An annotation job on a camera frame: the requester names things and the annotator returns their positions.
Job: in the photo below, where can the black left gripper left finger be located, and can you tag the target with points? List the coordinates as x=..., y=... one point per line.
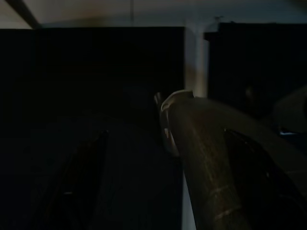
x=79, y=182

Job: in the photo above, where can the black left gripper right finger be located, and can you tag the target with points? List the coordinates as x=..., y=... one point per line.
x=259, y=187

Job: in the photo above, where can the black floor mat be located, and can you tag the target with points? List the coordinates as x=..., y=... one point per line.
x=72, y=72

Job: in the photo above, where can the long white floor tape strip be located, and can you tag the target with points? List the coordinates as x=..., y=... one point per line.
x=195, y=60

